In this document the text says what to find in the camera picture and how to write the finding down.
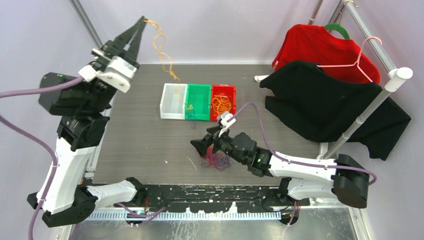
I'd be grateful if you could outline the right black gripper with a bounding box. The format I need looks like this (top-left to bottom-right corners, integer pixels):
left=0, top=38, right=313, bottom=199
left=191, top=124, right=247, bottom=165

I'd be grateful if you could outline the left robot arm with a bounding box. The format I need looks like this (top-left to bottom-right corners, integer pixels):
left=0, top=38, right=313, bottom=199
left=27, top=16, right=147, bottom=228

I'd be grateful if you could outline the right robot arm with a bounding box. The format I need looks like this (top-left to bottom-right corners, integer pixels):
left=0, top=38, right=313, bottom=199
left=190, top=126, right=370, bottom=209

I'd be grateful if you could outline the aluminium frame rail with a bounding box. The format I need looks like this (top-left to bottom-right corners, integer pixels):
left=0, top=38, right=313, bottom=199
left=69, top=0, right=108, bottom=180

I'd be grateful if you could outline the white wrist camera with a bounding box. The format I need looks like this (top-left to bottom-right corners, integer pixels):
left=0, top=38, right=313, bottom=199
left=78, top=56, right=138, bottom=93
left=217, top=111, right=236, bottom=137

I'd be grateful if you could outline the red shirt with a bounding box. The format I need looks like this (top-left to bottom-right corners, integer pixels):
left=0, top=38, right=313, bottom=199
left=271, top=24, right=381, bottom=84

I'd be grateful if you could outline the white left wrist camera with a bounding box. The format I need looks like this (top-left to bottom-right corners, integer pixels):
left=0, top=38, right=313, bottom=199
left=78, top=56, right=138, bottom=93

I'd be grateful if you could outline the green plastic bin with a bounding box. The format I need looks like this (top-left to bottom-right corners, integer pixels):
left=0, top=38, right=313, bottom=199
left=184, top=83, right=212, bottom=121

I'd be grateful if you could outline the yellow cable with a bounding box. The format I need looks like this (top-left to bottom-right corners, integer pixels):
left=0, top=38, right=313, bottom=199
left=212, top=94, right=233, bottom=115
left=143, top=19, right=195, bottom=112

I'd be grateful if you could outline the black shirt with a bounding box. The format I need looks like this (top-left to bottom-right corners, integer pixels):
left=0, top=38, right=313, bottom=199
left=259, top=60, right=411, bottom=161

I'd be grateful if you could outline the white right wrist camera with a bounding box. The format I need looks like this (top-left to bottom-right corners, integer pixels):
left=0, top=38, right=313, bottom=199
left=217, top=111, right=236, bottom=137

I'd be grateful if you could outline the red plastic bin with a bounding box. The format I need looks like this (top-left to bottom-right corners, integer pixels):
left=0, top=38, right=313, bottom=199
left=209, top=84, right=237, bottom=121

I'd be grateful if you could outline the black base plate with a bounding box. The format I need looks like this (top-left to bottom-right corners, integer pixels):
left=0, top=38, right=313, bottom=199
left=124, top=184, right=294, bottom=214

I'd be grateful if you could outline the green hanger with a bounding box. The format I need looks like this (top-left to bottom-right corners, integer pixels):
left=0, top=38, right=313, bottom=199
left=324, top=23, right=351, bottom=40

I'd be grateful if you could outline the coloured cable pile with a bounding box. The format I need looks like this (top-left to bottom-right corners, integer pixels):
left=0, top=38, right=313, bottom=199
left=198, top=147, right=234, bottom=171

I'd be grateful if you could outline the white plastic bin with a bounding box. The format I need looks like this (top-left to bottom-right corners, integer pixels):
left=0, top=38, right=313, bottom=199
left=159, top=83, right=188, bottom=120

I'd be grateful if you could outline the pink hanger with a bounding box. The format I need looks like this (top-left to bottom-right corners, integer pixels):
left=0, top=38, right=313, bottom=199
left=317, top=36, right=383, bottom=83

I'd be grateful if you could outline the white clothes rack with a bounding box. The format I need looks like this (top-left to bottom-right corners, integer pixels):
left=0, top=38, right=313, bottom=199
left=254, top=0, right=414, bottom=204

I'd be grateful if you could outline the purple cable bundle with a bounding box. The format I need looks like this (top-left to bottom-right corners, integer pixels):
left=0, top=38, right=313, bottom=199
left=185, top=107, right=199, bottom=130

